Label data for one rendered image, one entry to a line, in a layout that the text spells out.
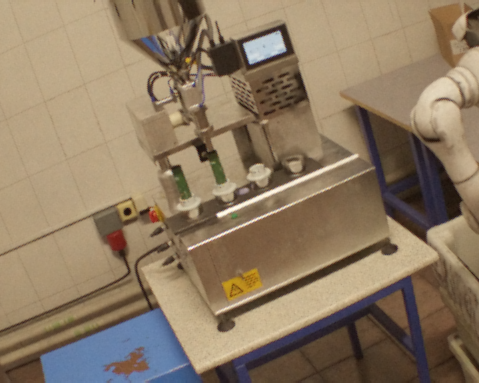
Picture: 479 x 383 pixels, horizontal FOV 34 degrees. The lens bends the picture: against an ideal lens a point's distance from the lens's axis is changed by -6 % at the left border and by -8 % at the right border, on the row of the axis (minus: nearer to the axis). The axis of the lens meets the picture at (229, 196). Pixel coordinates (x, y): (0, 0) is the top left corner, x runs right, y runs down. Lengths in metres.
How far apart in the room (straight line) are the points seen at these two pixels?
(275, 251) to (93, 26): 1.73
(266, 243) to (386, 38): 2.08
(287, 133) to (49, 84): 1.55
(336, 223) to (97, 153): 1.71
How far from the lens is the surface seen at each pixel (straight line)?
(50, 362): 2.88
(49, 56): 3.72
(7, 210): 3.88
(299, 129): 2.50
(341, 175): 2.39
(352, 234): 2.42
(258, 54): 2.40
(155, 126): 2.40
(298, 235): 2.35
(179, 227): 2.37
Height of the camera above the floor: 1.98
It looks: 23 degrees down
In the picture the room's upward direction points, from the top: 19 degrees counter-clockwise
